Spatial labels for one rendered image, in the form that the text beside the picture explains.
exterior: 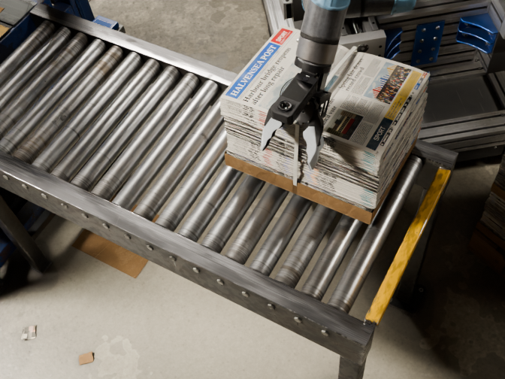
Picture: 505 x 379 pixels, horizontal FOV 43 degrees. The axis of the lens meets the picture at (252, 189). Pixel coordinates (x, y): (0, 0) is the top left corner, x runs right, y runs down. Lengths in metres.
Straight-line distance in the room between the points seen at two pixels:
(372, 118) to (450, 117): 1.16
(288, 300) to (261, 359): 0.82
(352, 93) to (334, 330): 0.50
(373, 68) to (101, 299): 1.37
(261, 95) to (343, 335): 0.53
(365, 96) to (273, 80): 0.20
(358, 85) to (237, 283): 0.51
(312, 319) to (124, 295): 1.12
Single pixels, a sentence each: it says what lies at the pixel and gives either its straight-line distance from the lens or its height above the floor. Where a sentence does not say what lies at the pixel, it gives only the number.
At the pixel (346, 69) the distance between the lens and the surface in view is 1.48.
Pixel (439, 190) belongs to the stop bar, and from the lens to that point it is 1.55.
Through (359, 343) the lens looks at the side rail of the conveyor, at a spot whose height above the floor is 0.80.
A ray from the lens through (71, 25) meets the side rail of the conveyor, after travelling 2.08.
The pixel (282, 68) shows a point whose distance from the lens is 1.47.
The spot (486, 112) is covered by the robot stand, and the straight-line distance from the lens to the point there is 2.55.
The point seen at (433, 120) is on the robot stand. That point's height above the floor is 0.21.
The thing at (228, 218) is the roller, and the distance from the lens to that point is 1.52.
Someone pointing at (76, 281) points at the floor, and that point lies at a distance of 2.47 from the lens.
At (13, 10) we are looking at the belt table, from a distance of 2.21.
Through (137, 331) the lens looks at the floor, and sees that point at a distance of 2.33.
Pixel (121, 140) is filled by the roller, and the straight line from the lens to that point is 1.73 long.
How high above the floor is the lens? 2.09
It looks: 56 degrees down
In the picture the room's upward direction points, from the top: 8 degrees counter-clockwise
